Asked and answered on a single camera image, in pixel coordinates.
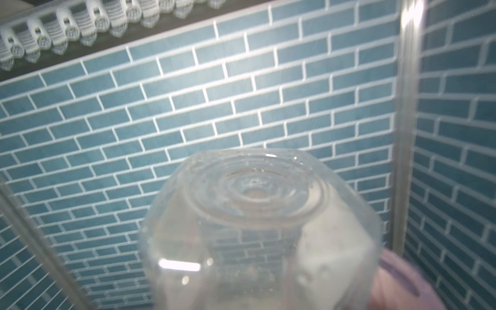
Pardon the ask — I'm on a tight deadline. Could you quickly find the aluminium corner post left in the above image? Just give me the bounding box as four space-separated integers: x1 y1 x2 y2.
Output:
1 181 96 309

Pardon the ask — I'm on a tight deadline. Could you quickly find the clear bottle red label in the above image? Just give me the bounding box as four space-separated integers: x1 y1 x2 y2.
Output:
139 149 382 309

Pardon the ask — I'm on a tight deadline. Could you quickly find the beige bin pink liner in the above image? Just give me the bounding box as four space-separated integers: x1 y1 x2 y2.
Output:
368 249 446 310

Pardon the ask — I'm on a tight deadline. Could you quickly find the aluminium corner post right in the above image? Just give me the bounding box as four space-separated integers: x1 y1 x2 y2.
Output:
390 1 427 257

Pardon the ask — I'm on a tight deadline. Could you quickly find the aluminium corner post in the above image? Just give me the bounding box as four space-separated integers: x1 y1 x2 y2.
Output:
1 181 96 309
390 1 427 257

